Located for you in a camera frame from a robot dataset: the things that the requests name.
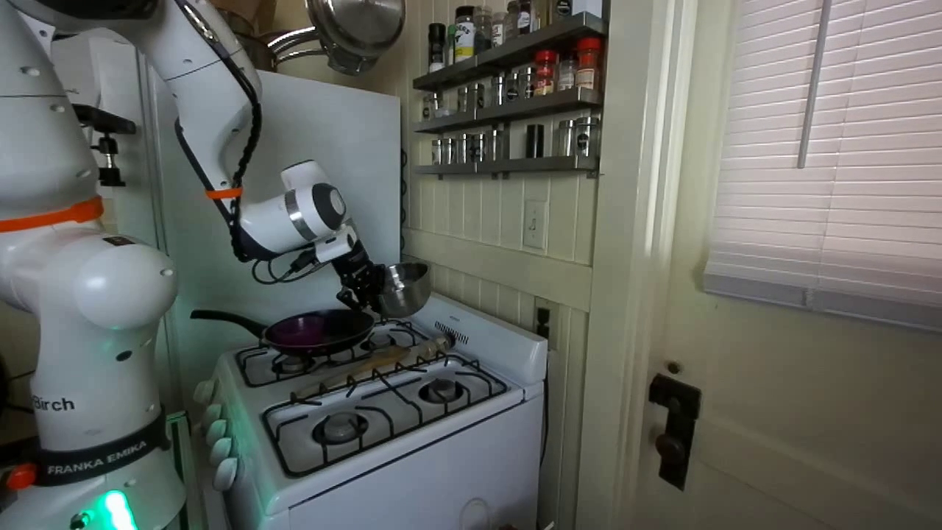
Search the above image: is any hanging steel pan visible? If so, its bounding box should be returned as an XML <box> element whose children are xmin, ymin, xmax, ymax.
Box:
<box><xmin>305</xmin><ymin>0</ymin><xmax>408</xmax><ymax>81</ymax></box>

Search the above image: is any white board panel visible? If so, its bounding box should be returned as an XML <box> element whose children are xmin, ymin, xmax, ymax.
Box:
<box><xmin>143</xmin><ymin>67</ymin><xmax>407</xmax><ymax>394</ymax></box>

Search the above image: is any white light switch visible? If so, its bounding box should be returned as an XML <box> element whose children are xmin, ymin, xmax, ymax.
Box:
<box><xmin>520</xmin><ymin>197</ymin><xmax>548</xmax><ymax>253</ymax></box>

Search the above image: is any black stove grate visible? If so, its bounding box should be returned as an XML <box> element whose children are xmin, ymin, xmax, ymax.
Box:
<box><xmin>232</xmin><ymin>324</ymin><xmax>429</xmax><ymax>391</ymax></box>

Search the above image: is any dark spice bottle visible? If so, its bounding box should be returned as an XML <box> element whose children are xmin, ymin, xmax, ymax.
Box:
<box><xmin>427</xmin><ymin>20</ymin><xmax>448</xmax><ymax>73</ymax></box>

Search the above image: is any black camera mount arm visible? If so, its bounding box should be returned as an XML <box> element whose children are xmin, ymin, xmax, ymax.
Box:
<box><xmin>70</xmin><ymin>101</ymin><xmax>142</xmax><ymax>188</ymax></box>

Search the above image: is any silver metal bowl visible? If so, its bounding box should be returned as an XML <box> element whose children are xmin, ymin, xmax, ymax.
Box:
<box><xmin>377</xmin><ymin>260</ymin><xmax>433</xmax><ymax>321</ymax></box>

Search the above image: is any black frying pan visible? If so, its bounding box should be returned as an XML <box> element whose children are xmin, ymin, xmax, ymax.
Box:
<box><xmin>188</xmin><ymin>307</ymin><xmax>377</xmax><ymax>360</ymax></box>

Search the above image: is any red spice jar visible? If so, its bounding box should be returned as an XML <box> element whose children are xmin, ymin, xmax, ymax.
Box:
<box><xmin>529</xmin><ymin>48</ymin><xmax>558</xmax><ymax>98</ymax></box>
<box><xmin>575</xmin><ymin>36</ymin><xmax>604</xmax><ymax>98</ymax></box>

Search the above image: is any white paper sheet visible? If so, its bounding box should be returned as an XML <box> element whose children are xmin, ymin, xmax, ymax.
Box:
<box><xmin>46</xmin><ymin>26</ymin><xmax>142</xmax><ymax>131</ymax></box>

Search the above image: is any metal spice rack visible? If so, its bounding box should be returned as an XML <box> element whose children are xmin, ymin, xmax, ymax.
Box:
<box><xmin>408</xmin><ymin>10</ymin><xmax>610</xmax><ymax>182</ymax></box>

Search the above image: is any white gas stove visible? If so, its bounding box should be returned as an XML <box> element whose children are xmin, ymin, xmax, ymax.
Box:
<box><xmin>260</xmin><ymin>362</ymin><xmax>511</xmax><ymax>480</ymax></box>
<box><xmin>188</xmin><ymin>288</ymin><xmax>553</xmax><ymax>530</ymax></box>

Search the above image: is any large white spice bottle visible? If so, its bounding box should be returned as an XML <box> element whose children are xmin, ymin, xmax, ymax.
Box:
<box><xmin>450</xmin><ymin>3</ymin><xmax>479</xmax><ymax>67</ymax></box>

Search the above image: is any black door lock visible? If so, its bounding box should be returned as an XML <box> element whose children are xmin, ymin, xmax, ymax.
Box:
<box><xmin>644</xmin><ymin>371</ymin><xmax>703</xmax><ymax>491</ymax></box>

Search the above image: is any white blind wand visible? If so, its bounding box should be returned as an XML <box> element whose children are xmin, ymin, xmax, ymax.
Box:
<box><xmin>795</xmin><ymin>0</ymin><xmax>837</xmax><ymax>170</ymax></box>

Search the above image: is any glass spice jar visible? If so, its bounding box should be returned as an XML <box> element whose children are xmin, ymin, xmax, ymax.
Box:
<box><xmin>570</xmin><ymin>112</ymin><xmax>600</xmax><ymax>166</ymax></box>

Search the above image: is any white door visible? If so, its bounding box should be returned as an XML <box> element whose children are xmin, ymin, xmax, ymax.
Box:
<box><xmin>628</xmin><ymin>0</ymin><xmax>942</xmax><ymax>530</ymax></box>

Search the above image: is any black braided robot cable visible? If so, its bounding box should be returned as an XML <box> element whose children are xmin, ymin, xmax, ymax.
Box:
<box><xmin>173</xmin><ymin>0</ymin><xmax>332</xmax><ymax>288</ymax></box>

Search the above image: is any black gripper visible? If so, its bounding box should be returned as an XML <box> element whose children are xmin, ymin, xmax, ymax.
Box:
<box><xmin>332</xmin><ymin>235</ymin><xmax>394</xmax><ymax>319</ymax></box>

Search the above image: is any white window blind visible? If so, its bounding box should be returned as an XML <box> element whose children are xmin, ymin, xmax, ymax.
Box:
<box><xmin>701</xmin><ymin>0</ymin><xmax>942</xmax><ymax>335</ymax></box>

